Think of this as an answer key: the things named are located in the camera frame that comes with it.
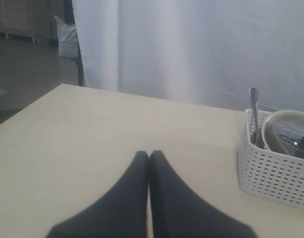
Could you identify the white perforated plastic basket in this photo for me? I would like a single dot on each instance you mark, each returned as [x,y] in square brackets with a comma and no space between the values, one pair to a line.
[268,174]

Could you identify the left steel cutlery handle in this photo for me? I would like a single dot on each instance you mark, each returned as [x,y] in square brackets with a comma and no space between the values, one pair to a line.
[253,96]

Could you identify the white filled sack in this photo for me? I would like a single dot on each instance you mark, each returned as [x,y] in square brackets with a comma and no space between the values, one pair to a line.
[67,38]

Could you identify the shiny stainless steel cup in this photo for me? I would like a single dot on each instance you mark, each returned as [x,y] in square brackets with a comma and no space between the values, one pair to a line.
[292,147]

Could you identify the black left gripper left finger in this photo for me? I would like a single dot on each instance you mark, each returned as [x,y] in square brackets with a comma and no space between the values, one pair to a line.
[119,213]

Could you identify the wooden crate furniture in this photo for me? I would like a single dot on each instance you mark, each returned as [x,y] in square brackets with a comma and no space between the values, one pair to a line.
[31,18]

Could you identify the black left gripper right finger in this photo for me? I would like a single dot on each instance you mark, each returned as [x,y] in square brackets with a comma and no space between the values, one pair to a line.
[178,212]

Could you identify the cream ceramic bowl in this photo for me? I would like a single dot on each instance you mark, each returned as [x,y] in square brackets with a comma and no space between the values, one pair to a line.
[287,122]

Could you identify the white backdrop curtain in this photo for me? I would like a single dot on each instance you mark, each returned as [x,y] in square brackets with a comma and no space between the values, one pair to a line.
[207,52]

